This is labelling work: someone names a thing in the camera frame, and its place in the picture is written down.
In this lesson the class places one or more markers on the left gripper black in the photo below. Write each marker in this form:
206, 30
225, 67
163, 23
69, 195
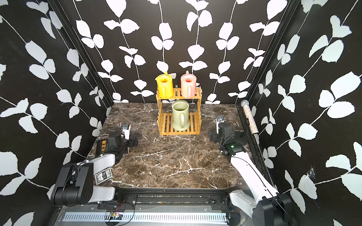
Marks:
130, 141

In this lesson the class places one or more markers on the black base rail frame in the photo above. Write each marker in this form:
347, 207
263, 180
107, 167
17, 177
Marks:
217, 199

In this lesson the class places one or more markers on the wooden slatted two-tier shelf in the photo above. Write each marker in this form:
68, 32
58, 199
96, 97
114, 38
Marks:
164, 120

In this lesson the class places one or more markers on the black book yellow title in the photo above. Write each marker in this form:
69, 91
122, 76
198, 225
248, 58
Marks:
101, 147

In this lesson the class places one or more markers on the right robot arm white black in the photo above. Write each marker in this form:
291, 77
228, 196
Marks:
266, 206

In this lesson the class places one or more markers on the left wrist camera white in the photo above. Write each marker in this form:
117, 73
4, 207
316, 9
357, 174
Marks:
126, 131

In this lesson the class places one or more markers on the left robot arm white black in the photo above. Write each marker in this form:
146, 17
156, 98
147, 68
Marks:
80, 183

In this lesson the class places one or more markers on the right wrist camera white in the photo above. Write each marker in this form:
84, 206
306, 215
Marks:
219, 119

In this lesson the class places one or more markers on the pink watering can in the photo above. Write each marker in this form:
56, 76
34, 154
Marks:
188, 85

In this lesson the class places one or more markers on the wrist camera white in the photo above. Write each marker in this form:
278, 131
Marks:
126, 131
219, 119

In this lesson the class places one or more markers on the white perforated rail strip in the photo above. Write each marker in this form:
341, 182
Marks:
153, 217

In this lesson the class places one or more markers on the green watering can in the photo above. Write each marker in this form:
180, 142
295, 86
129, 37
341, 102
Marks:
180, 115

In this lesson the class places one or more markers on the playing card deck box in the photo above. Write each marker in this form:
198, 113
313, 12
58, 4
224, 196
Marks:
103, 176

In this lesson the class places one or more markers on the small green circuit board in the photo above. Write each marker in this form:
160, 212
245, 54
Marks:
115, 217

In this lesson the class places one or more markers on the sprinkle-patterned microphone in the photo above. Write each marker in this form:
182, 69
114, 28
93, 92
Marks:
248, 113

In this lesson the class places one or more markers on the yellow watering can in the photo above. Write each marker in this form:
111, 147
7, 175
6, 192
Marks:
165, 85

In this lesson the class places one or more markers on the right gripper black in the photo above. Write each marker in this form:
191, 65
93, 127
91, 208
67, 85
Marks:
213, 134

